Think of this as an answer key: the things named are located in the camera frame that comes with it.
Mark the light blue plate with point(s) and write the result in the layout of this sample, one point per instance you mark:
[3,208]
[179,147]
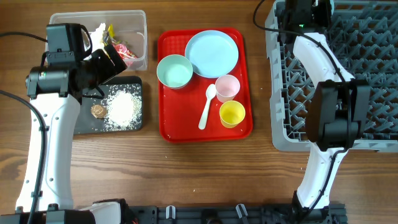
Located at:
[212,53]

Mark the brown food ball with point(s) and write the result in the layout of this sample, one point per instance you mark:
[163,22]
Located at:
[98,111]

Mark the green bowl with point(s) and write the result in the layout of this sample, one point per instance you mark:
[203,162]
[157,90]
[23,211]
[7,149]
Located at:
[174,71]

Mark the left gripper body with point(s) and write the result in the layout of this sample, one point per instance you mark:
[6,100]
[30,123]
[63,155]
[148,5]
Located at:
[102,69]

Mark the black waste tray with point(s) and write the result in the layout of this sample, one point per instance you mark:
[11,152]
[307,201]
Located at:
[86,122]

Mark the grey dishwasher rack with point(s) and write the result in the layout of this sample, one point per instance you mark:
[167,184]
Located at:
[363,36]

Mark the white plastic spoon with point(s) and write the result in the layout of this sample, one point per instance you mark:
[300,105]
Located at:
[210,94]

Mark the yellow cup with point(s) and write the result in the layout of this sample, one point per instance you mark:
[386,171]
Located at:
[232,113]

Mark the clear plastic bin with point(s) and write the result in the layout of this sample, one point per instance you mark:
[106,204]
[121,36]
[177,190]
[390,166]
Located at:
[130,27]

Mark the red plastic tray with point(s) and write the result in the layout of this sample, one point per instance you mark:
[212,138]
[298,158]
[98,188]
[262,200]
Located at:
[180,110]

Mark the yellow snack wrapper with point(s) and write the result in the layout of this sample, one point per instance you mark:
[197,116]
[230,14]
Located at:
[108,36]

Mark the red snack wrapper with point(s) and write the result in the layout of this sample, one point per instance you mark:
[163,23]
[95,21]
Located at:
[124,52]

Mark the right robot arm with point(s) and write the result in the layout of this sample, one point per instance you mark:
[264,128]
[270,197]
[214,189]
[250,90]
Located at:
[337,113]

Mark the pink cup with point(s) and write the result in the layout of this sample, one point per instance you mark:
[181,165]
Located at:
[227,87]

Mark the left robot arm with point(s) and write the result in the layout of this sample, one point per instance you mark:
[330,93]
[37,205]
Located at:
[55,91]

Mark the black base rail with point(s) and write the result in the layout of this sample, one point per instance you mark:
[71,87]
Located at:
[237,214]

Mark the white rice grains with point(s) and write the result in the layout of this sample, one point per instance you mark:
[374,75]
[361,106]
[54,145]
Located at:
[124,107]

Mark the white tissue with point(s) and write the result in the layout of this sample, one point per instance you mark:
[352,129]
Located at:
[97,37]

